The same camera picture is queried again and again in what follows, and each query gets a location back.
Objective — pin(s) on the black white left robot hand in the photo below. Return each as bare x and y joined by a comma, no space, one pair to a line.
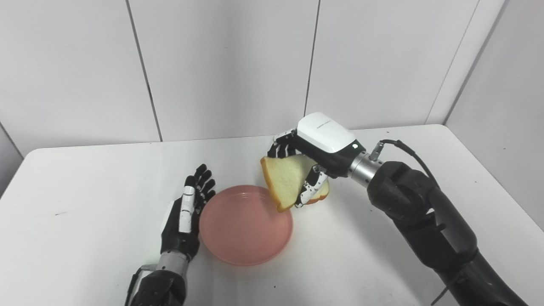
178,242

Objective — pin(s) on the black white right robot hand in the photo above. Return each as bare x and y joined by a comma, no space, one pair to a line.
327,136

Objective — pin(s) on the slice of white bread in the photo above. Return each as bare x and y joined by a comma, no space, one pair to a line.
284,178

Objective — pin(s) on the pink round plate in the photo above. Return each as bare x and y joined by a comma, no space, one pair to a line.
242,229

